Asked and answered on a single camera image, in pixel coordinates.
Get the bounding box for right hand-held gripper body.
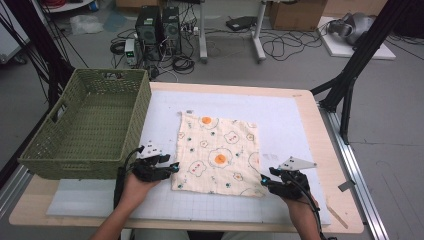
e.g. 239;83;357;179
269;155;318;201

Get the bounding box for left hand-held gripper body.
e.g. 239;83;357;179
132;140;172;183

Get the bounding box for cream egg print cloth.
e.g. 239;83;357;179
170;109;268;198

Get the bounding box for person's right hand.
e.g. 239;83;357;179
283;194;319;219

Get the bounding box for person's left hand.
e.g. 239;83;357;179
119;173;161;209

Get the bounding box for thin wooden stick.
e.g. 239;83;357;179
325;203;350;230

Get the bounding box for grey tape piece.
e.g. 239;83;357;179
337;179;357;193

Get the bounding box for white foam mat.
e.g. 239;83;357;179
46;89;332;225

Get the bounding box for person's grey trousers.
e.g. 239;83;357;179
129;229;275;240

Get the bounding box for green woven basket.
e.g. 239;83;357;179
18;68;153;181

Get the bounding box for small white power supply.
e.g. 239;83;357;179
124;38;139;67

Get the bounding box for black computer tower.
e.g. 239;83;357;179
134;5;163;62
162;6;183;56

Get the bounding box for white desk leg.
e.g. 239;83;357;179
198;0;209;64
250;0;268;63

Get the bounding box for black flat device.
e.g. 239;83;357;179
225;15;259;32

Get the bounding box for clear plastic bag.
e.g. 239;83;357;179
68;14;105;36

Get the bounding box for brown cardboard box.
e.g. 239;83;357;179
268;0;328;32

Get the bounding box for white floor board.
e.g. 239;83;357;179
317;16;398;61

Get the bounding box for grey headset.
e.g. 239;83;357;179
327;12;377;46

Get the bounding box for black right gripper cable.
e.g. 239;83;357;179
285;171;338;240

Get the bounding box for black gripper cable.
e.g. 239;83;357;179
113;146;146;210
285;171;338;240

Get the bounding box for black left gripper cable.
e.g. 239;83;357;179
113;146;146;210

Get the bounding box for aluminium rail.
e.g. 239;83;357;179
318;105;390;240
0;164;33;219

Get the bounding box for black cable coil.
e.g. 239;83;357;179
171;54;196;75

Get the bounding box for black floor cables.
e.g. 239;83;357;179
260;29;325;62

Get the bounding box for black metal frame stand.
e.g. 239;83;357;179
309;0;424;145
0;0;77;109

